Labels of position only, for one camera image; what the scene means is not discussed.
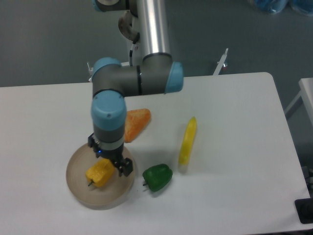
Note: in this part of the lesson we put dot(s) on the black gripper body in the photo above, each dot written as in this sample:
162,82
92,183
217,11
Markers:
112,152

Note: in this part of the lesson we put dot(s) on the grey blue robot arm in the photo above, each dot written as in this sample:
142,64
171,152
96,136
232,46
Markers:
113,82

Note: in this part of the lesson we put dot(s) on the blue plastic bags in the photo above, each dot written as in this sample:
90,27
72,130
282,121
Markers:
302,7

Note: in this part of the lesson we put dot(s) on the orange triangular bread slice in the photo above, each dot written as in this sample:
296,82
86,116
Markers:
136,121

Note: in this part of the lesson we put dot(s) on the beige round plate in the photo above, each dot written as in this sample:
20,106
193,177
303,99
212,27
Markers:
114,191

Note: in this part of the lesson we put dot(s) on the white side table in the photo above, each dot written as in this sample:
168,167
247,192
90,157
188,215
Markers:
304,96

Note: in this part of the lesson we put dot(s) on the black device at edge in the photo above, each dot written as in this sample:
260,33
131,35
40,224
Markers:
304,208

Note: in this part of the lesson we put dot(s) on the yellow corn cob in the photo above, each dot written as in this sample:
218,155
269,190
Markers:
187,142

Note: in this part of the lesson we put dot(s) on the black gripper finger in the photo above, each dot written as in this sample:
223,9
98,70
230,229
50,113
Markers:
125,167

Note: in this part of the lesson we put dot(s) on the green bell pepper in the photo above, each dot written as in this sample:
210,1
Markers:
157,177

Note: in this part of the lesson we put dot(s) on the yellow bell pepper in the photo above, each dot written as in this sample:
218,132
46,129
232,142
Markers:
100,173

